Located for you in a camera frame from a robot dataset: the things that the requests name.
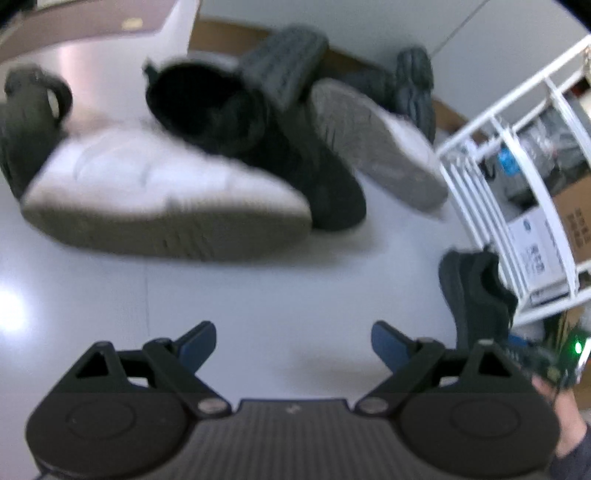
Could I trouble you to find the white sneaker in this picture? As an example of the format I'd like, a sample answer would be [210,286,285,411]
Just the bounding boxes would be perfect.
[21,122,315,264]
[309,78,450,213]

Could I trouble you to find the white printed box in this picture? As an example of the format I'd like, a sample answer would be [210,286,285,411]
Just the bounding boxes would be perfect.
[505,205,578,305]

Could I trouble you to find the white metal shoe rack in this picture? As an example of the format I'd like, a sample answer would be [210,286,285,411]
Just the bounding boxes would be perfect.
[436,34,591,326]

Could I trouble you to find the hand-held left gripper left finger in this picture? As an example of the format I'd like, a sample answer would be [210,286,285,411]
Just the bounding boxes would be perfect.
[76,320,232,418]

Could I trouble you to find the brown cardboard box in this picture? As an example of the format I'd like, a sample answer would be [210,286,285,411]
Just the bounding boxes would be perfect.
[551,178,591,278]

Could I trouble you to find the plastic-wrapped water bottles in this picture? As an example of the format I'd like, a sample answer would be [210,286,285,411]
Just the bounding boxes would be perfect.
[480,102,573,213]

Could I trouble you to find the brown door mat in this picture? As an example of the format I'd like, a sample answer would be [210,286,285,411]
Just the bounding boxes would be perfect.
[0,0,178,61]

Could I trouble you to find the grey buckle clog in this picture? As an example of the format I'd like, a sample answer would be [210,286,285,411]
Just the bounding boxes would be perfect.
[344,46,437,144]
[238,25,329,109]

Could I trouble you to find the person's right hand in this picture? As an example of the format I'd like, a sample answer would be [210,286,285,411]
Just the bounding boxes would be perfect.
[531,376,591,457]

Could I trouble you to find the person's right forearm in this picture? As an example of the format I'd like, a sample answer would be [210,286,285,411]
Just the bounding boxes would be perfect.
[547,431,591,480]

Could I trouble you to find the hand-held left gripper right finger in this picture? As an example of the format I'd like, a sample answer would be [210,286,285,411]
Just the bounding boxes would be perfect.
[358,320,527,418]

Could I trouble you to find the grey cabinet with brown plinth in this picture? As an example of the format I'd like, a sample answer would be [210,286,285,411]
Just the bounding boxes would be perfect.
[187,0,591,144]

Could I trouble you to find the black shoe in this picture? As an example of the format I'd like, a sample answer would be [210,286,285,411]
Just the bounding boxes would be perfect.
[438,247,519,354]

